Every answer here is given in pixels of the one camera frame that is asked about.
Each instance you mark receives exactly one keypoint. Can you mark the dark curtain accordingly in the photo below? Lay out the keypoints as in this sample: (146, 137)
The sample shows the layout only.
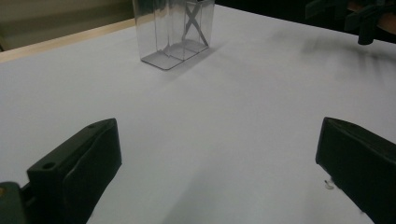
(274, 7)

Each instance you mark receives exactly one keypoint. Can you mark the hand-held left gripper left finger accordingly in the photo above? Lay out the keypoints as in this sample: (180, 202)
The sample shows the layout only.
(77, 168)

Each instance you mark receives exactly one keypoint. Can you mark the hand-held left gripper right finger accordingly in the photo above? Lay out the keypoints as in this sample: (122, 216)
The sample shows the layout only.
(358, 161)

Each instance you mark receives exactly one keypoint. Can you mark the orange-tipped pen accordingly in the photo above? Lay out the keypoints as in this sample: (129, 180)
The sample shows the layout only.
(199, 29)

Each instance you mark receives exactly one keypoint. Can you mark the white table cover sheet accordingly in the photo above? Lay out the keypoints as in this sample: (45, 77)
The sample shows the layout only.
(202, 124)

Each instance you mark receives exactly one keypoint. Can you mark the clear plastic organizer box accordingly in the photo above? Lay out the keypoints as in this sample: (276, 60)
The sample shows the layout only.
(168, 34)

